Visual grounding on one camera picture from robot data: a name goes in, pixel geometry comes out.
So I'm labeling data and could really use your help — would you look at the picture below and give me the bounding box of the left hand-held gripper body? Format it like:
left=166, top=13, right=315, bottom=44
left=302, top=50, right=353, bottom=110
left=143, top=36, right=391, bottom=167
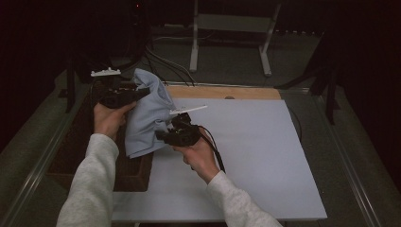
left=90, top=66, right=138, bottom=110

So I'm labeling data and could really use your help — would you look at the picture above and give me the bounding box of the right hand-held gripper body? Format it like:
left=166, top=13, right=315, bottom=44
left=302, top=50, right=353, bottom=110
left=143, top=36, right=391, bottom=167
left=168, top=104, right=209, bottom=148

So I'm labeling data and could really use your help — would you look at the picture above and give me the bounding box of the light blue tank top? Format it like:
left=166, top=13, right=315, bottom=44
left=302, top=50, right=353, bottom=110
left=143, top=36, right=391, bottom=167
left=124, top=68, right=178, bottom=160

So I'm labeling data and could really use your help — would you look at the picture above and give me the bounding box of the brown wicker basket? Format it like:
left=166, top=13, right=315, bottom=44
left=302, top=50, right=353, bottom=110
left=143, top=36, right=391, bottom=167
left=46, top=82, right=155, bottom=193

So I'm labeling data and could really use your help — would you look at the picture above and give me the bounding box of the person's left hand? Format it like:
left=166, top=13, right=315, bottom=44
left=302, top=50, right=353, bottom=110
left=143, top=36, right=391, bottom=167
left=93, top=101, right=137, bottom=141

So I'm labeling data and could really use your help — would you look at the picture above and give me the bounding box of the person's right hand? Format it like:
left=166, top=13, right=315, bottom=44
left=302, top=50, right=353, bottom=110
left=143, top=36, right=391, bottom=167
left=172, top=140, right=220, bottom=184

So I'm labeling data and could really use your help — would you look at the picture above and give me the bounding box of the dark equipment with red light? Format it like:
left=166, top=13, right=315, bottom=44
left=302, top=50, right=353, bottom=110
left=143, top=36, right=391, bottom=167
left=94, top=0, right=152, bottom=64

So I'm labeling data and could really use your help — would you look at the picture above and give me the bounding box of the white board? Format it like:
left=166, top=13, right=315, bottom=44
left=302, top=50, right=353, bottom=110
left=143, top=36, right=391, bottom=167
left=112, top=97, right=328, bottom=222

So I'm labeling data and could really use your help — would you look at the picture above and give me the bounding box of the white metal stand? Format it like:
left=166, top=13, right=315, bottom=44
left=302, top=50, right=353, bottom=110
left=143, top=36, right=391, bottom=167
left=188, top=0, right=282, bottom=78

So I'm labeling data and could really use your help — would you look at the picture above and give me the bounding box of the black floor cable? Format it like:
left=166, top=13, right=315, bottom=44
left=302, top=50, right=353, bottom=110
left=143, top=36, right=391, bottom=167
left=144, top=53, right=168, bottom=87

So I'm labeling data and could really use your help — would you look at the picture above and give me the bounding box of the right hand-held gripper cable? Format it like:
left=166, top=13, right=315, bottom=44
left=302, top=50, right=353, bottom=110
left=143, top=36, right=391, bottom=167
left=197, top=125, right=227, bottom=174

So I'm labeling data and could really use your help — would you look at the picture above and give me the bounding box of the grey floor cable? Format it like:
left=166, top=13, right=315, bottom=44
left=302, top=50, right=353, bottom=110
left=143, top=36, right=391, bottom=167
left=145, top=46, right=197, bottom=87

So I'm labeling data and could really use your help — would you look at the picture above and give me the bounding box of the white floor cable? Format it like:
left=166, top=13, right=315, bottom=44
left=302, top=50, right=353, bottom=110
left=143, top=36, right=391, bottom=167
left=152, top=32, right=210, bottom=43

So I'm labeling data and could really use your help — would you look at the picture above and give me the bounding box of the metal floor rail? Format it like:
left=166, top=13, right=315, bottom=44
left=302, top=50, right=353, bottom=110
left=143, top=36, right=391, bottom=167
left=0, top=79, right=93, bottom=227
left=310, top=91, right=383, bottom=227

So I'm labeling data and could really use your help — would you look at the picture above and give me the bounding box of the thin black table cable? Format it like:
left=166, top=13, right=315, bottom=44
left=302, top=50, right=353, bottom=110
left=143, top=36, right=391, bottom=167
left=288, top=107, right=304, bottom=143

